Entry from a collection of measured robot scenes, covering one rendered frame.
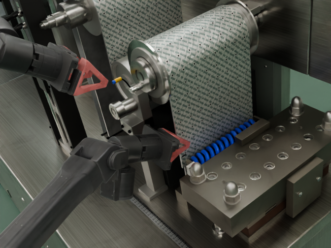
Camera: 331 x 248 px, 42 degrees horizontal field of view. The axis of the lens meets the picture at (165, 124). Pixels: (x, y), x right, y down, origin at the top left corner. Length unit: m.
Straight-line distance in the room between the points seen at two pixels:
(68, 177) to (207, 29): 0.43
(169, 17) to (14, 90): 0.84
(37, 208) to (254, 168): 0.47
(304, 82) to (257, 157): 2.23
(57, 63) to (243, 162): 0.46
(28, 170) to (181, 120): 0.57
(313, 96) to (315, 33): 2.07
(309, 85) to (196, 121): 2.24
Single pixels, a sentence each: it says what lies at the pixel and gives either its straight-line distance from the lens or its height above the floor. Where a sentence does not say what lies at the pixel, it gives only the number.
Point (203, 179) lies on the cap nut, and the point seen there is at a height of 1.04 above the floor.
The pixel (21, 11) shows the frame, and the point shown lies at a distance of 1.06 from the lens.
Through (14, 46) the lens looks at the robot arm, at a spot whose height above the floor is 1.42.
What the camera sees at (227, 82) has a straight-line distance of 1.00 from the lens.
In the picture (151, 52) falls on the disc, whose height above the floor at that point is 1.31.
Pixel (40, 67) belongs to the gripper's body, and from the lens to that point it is 0.77.
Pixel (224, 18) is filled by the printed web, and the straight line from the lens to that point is 0.98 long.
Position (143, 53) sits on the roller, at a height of 1.30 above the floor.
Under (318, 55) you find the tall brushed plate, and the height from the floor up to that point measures 1.20.
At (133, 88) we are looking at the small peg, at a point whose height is 1.23.
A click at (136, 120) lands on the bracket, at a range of 0.98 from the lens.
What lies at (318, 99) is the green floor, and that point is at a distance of 3.03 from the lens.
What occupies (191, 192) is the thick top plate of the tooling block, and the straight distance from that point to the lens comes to 0.95.
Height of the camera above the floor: 1.69
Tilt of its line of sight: 36 degrees down
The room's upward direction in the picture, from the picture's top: 11 degrees counter-clockwise
